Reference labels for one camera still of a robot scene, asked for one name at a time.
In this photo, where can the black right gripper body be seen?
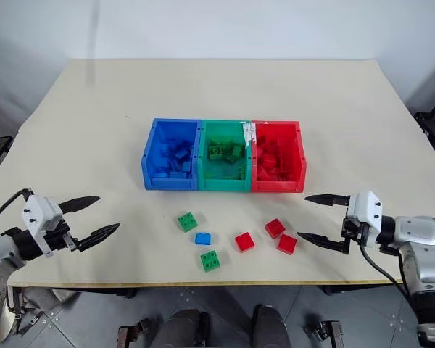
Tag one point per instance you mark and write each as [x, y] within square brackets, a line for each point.
[357, 232]

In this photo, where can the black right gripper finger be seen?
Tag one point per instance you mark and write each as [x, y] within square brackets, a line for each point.
[330, 199]
[322, 241]

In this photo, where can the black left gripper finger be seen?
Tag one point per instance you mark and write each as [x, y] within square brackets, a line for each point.
[79, 203]
[98, 235]

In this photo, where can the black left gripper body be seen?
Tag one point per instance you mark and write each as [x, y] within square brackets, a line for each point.
[59, 239]

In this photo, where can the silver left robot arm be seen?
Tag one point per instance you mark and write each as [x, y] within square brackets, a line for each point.
[0, 250]

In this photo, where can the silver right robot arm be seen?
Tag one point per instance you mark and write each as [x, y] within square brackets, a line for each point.
[420, 239]

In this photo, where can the red toy brick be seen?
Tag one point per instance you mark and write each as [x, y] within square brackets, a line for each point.
[266, 173]
[264, 159]
[244, 242]
[274, 228]
[287, 244]

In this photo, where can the red plastic bin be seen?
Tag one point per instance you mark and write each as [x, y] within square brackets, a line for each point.
[301, 159]

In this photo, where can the blue plastic bin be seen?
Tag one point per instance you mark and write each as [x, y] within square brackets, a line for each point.
[150, 159]

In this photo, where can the green toy brick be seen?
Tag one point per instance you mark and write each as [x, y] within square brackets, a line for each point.
[187, 222]
[210, 261]
[232, 150]
[215, 151]

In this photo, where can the dark rounded shape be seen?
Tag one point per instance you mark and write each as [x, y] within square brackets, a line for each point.
[270, 326]
[183, 328]

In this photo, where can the small blue toy brick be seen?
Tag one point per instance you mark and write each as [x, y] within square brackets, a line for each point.
[203, 239]

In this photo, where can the green plastic bin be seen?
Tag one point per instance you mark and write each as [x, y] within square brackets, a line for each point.
[203, 181]

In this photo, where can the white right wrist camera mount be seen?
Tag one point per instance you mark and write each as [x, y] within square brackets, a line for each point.
[366, 208]

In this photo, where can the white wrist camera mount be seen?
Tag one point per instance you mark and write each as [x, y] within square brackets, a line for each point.
[38, 215]
[366, 208]

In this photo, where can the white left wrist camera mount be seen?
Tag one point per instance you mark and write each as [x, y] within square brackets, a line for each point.
[38, 215]

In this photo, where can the black table leg bracket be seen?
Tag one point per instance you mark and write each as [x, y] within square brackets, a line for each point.
[335, 290]

